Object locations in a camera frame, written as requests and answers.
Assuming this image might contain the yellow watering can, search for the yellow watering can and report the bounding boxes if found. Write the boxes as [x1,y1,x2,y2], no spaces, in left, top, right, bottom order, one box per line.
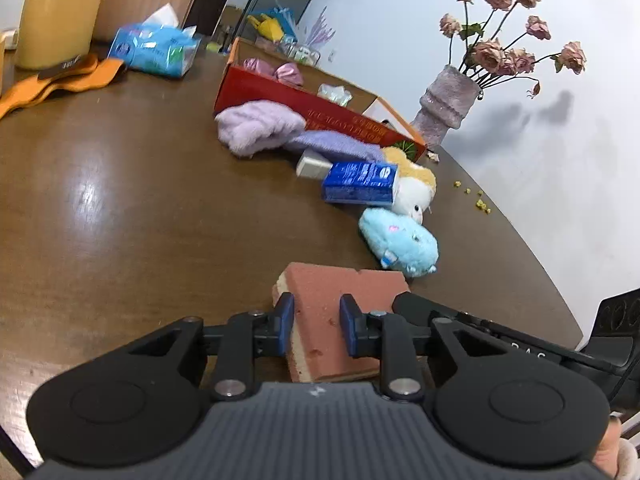
[246,14,284,42]

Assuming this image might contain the dried pink roses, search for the dried pink roses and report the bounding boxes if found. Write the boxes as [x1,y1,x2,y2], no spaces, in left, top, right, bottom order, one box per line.
[439,0,587,100]

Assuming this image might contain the blue tissue packet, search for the blue tissue packet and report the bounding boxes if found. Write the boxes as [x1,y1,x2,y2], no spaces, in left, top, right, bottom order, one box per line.
[107,3,201,79]

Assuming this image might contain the pink satin bow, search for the pink satin bow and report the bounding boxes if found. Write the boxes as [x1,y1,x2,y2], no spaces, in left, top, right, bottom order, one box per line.
[242,58,304,87]

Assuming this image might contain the yellow crumb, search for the yellow crumb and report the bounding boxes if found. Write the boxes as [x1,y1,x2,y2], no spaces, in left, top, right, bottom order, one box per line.
[475,198,491,214]
[454,181,484,197]

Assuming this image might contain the person's right hand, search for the person's right hand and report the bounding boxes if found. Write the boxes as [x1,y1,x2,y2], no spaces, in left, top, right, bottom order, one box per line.
[592,415,639,480]

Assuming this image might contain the pink layered sponge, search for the pink layered sponge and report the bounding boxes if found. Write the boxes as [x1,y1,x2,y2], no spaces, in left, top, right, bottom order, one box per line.
[272,262,409,382]

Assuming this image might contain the storage cart with bottles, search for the storage cart with bottles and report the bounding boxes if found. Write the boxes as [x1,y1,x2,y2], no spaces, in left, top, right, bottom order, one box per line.
[278,39,321,67]

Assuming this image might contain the light blue plush toy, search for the light blue plush toy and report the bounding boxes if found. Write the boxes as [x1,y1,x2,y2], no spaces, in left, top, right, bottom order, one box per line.
[358,208,439,278]

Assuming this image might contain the purple knitted cloth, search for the purple knitted cloth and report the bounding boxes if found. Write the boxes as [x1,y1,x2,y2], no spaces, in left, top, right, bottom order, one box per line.
[283,130,385,162]

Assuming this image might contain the small white box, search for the small white box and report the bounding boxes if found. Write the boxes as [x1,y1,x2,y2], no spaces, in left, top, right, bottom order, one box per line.
[296,148,333,180]

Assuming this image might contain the purple textured vase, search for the purple textured vase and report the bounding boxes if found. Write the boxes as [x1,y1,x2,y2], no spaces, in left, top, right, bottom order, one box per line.
[411,65,480,150]

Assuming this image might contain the blue tissue pack box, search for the blue tissue pack box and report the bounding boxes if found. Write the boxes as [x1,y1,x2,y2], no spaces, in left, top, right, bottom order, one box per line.
[321,162,398,206]

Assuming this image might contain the orange strap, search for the orange strap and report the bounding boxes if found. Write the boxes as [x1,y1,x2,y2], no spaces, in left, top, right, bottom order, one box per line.
[0,52,129,122]

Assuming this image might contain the red orange cardboard box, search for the red orange cardboard box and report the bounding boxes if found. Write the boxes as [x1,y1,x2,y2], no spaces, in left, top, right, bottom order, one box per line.
[214,38,426,162]

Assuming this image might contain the lilac fluffy towel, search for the lilac fluffy towel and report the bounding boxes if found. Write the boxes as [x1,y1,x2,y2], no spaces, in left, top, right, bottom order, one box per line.
[215,100,306,157]

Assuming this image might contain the iridescent plastic-wrapped soft bundle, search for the iridescent plastic-wrapped soft bundle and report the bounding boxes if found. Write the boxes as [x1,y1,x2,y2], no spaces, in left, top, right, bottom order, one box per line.
[317,84,352,107]

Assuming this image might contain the fallen pink petal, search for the fallen pink petal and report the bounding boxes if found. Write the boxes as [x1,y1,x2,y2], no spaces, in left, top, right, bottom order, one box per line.
[426,151,439,164]

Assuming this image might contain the white and yellow plush toy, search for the white and yellow plush toy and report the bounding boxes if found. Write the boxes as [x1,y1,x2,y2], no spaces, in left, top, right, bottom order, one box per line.
[382,146,437,224]

